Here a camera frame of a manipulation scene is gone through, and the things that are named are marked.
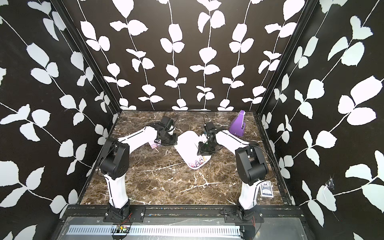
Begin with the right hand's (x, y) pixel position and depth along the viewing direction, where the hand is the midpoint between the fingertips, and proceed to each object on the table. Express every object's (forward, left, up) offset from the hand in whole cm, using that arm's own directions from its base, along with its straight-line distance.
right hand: (198, 151), depth 90 cm
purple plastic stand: (+17, -27, +3) cm, 32 cm away
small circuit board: (-39, +37, -6) cm, 54 cm away
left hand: (+7, +13, +1) cm, 15 cm away
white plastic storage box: (+3, +7, 0) cm, 7 cm away
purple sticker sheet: (+8, +30, -6) cm, 31 cm away
